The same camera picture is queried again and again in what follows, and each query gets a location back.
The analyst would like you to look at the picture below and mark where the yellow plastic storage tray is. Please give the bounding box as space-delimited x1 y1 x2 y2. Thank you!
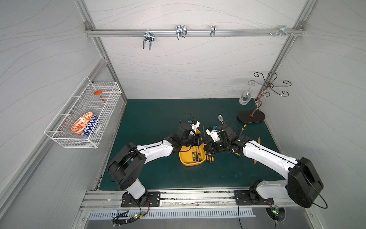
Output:
179 130 206 167

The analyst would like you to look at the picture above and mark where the yellow black screwdriver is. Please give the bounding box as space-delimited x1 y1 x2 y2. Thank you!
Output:
239 124 247 137

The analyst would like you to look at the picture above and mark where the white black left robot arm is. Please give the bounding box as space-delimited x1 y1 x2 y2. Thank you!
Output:
107 121 205 200

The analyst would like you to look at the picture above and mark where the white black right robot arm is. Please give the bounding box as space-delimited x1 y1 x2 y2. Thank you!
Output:
205 124 324 208

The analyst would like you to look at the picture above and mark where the silver metal spoon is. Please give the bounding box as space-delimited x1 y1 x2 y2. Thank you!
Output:
218 114 224 125

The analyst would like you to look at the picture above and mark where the brown metal cup tree stand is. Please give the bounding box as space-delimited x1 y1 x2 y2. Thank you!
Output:
237 72 292 124

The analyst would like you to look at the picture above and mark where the clear glass cup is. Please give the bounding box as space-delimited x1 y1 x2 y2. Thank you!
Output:
239 87 252 106

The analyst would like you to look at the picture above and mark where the white vent grille strip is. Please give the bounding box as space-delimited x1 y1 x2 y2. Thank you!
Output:
88 207 255 220

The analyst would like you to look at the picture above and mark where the blue white patterned bowl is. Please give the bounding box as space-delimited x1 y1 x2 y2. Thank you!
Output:
80 114 98 136

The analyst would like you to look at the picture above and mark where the orange ladle in basket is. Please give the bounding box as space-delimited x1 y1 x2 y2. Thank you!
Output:
94 90 106 104

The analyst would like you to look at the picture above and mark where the orange white patterned bowl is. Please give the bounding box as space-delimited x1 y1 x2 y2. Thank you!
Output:
71 112 94 135

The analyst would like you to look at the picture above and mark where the metal double hook left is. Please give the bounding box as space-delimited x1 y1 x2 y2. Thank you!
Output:
143 31 155 50

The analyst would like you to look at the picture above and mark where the metal double hook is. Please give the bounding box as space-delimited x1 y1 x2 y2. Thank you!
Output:
143 31 155 50
175 25 188 40

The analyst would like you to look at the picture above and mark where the metal double hook middle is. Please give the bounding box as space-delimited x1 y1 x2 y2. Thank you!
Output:
175 25 188 40

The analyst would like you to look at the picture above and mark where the small metal hook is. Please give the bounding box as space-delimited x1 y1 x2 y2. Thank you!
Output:
210 25 216 37

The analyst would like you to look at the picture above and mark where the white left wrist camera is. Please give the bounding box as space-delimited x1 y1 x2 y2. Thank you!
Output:
190 121 200 135

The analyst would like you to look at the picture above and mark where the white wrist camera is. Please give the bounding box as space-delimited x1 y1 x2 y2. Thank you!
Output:
206 129 222 143
190 121 200 135

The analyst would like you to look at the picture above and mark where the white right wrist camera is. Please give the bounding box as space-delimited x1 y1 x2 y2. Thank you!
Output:
206 129 222 143

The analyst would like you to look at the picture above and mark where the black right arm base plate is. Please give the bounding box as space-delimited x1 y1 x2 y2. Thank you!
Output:
231 190 274 206

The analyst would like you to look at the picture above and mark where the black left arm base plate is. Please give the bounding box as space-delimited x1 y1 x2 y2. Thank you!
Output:
121 191 161 208

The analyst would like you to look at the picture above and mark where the black cable bundle with led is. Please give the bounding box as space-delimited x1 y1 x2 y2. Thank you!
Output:
110 210 146 226

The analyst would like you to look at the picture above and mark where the white wire wall basket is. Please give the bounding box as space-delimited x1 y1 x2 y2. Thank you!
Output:
44 76 122 149

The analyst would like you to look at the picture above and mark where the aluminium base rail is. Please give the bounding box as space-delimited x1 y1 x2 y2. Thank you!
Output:
79 187 314 211

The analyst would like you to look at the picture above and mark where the metal hook bracket right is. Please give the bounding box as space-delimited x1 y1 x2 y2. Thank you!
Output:
269 26 295 37

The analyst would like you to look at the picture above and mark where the aluminium top cross rail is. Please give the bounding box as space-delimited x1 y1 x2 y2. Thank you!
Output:
85 28 306 38

